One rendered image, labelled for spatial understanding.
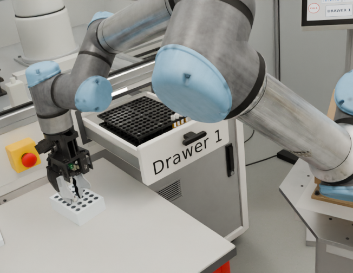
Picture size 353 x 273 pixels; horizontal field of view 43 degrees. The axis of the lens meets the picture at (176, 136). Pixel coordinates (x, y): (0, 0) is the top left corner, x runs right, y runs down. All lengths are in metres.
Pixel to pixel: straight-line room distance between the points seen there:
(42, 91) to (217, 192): 1.08
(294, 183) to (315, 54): 1.83
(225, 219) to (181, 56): 1.48
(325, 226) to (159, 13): 0.60
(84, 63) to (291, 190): 0.60
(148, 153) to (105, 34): 0.33
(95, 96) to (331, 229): 0.59
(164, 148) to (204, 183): 0.71
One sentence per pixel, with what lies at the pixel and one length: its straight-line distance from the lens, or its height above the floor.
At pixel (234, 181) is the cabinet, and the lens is 1.95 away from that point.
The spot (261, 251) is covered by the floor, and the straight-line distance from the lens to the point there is 2.13.
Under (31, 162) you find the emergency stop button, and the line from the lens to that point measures 1.27.
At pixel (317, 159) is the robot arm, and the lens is 0.81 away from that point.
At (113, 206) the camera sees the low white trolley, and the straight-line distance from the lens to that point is 1.20.
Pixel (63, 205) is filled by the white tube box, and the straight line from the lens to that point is 1.19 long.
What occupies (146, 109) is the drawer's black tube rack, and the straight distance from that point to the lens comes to 1.35.
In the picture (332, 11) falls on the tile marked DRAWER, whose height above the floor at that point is 1.00.
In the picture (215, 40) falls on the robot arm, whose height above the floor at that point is 1.28.
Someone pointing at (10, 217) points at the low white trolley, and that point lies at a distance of 1.28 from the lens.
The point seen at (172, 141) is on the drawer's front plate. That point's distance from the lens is 1.14.
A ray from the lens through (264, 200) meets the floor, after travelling 2.42.
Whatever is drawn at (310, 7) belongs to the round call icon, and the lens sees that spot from 1.84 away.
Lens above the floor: 1.45
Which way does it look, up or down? 28 degrees down
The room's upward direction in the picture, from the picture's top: 8 degrees counter-clockwise
